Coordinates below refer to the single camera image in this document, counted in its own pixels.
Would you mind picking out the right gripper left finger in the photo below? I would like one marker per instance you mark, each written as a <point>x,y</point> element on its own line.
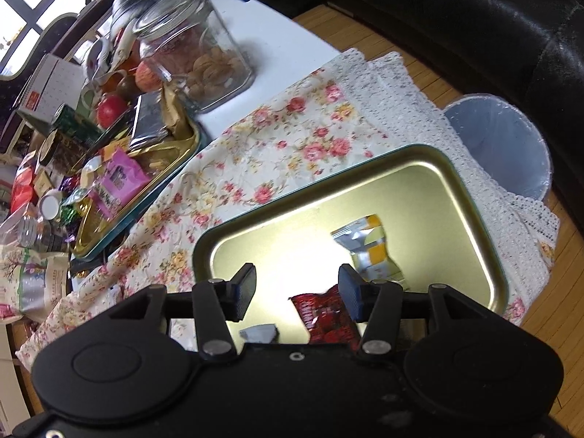
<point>215,303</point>

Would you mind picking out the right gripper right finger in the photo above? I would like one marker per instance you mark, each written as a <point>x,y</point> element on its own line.
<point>378,305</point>

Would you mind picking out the red candy packet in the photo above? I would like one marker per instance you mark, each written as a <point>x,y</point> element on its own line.
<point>326,318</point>

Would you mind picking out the grey white snack packet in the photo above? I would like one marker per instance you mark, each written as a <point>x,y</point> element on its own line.
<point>260,333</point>

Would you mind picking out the yellow silver snack packet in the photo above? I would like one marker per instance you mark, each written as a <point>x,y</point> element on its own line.
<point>366,241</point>

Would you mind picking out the gold tin with snacks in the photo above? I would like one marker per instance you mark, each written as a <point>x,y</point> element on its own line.
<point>161,162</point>

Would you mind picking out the empty gold tin tray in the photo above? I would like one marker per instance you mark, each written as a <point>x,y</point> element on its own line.
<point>405,215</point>

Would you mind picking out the pink snack packet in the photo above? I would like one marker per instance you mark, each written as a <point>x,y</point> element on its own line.
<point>122,179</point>

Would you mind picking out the beige tree snack bag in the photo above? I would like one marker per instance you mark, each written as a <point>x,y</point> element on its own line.
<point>32,283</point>

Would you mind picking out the small glass jar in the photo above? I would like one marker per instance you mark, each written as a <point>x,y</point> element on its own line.
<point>40,235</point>

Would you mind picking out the silver foil snack packet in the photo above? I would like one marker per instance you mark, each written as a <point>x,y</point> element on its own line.
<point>148,128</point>

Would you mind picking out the floral tablecloth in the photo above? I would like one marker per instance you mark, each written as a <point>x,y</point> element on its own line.
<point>344,113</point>

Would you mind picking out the white trash bin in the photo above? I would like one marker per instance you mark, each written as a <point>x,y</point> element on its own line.
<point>504,141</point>

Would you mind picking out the dark lidded canister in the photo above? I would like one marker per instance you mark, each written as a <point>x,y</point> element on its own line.
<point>61,153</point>

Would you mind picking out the red apple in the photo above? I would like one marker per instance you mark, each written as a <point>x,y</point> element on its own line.
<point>146,79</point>
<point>110,107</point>

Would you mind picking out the green drink can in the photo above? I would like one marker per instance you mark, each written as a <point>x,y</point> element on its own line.
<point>73,125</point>

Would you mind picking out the glass jar with nuts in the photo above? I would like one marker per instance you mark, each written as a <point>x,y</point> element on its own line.
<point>188,46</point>

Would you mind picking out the desk calendar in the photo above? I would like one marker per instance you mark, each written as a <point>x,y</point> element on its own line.
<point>55,82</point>

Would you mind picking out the black leather sofa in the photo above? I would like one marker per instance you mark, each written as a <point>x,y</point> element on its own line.
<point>529,51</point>

